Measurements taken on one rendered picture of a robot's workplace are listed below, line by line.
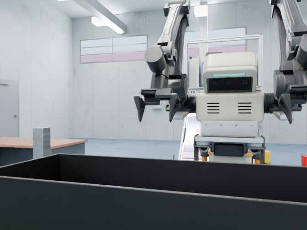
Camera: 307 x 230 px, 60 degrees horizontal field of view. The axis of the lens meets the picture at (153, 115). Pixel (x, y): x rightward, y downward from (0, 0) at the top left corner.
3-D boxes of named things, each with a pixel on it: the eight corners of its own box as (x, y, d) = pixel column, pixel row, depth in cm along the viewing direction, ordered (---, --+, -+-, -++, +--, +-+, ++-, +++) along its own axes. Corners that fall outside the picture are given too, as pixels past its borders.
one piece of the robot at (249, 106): (192, 206, 140) (189, 90, 131) (270, 215, 129) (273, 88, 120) (182, 235, 115) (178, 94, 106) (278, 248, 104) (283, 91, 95)
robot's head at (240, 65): (206, 80, 125) (204, 51, 115) (254, 78, 119) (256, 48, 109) (203, 99, 115) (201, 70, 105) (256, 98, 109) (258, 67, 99)
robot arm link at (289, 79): (294, 87, 103) (279, 87, 105) (299, 68, 95) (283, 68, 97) (298, 105, 98) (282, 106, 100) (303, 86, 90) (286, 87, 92)
